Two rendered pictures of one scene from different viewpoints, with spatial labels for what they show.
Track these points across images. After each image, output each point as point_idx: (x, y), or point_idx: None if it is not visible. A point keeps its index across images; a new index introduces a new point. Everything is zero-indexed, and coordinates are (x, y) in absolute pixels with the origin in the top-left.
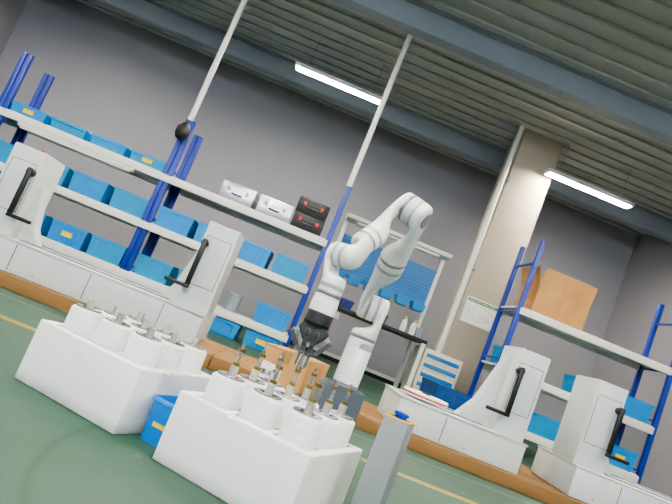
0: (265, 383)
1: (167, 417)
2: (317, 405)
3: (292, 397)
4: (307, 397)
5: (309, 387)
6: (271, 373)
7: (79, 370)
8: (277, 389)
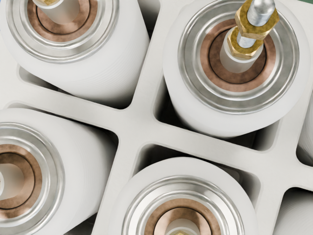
0: (51, 74)
1: None
2: (305, 73)
3: (203, 215)
4: (250, 66)
5: (248, 57)
6: (36, 4)
7: None
8: (109, 62)
